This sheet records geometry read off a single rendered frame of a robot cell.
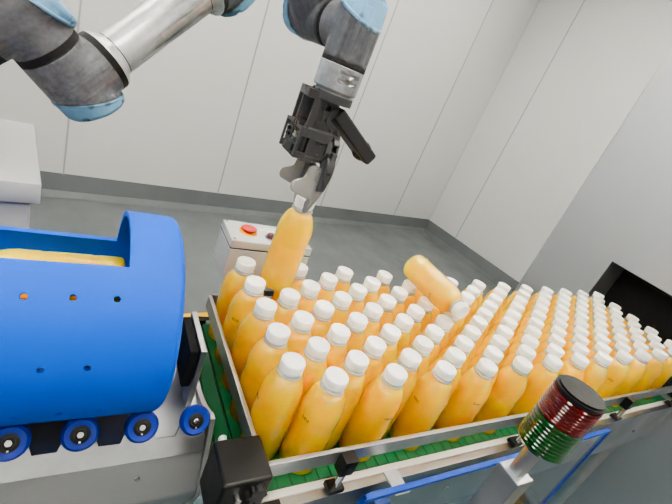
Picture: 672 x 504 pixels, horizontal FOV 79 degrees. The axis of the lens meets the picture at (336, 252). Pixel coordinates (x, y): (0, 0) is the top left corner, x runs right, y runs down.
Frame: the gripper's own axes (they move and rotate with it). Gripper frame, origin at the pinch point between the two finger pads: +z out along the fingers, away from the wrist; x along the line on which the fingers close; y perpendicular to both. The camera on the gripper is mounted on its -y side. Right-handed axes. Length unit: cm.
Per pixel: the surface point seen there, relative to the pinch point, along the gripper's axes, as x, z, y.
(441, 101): -310, -30, -286
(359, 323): 15.7, 16.4, -11.8
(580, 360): 29, 16, -72
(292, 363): 25.3, 16.4, 6.2
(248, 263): -2.7, 16.5, 5.7
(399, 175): -308, 60, -273
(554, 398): 48, 2, -18
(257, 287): 5.3, 16.7, 6.0
